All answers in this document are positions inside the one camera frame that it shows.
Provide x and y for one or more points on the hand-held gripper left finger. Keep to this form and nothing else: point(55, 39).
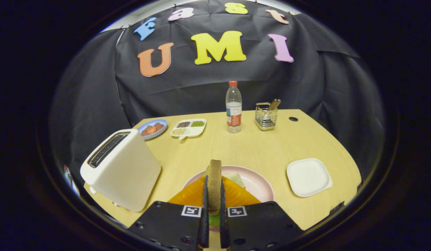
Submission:
point(205, 223)

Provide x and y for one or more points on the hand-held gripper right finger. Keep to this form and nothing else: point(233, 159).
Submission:
point(223, 226)

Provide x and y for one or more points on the brown bread slice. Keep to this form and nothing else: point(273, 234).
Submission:
point(214, 184)

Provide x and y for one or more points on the green lettuce leaf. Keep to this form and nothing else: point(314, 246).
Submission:
point(236, 180)

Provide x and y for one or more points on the pink round plate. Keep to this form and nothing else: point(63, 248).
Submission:
point(257, 184)

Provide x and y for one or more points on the white toaster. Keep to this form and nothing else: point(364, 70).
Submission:
point(128, 174)

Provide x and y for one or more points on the white divided tray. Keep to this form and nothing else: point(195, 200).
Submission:
point(198, 130)

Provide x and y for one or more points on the yellow grains pile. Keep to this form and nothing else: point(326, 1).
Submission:
point(179, 131)

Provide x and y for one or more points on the white square plate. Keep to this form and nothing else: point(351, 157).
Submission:
point(308, 177)

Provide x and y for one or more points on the blue plate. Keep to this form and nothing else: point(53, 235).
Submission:
point(157, 136)

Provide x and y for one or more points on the green beans pile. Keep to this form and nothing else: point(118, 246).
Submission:
point(198, 123)

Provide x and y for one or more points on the dark seeds pile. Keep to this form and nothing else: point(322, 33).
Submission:
point(183, 124)

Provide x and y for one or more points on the red tomato slices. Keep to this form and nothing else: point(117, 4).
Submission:
point(151, 130)

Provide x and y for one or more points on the clear plastic water bottle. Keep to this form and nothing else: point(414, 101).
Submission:
point(233, 118)

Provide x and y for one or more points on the black backdrop cloth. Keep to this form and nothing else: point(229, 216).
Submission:
point(201, 90)

